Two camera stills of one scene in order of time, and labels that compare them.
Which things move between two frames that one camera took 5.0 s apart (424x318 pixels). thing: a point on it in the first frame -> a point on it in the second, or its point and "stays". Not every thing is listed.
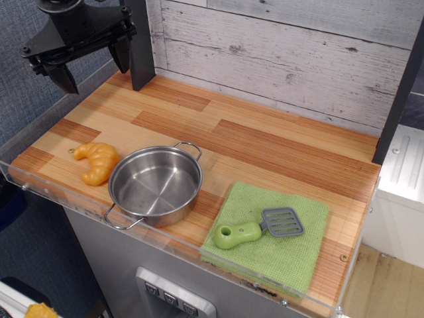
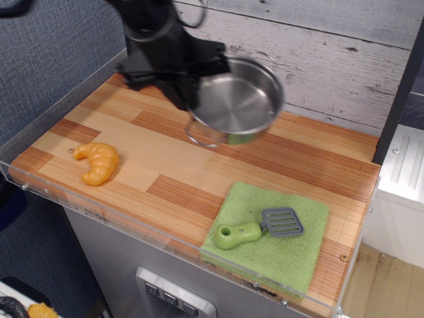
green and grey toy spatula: x=277 y=221 stays
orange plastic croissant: x=103 y=159 stays
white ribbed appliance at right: x=395 y=223 stays
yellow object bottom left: x=40 y=311 stays
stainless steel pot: x=161 y=184 -> x=241 y=105
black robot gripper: x=74 y=29 -> x=173 y=60
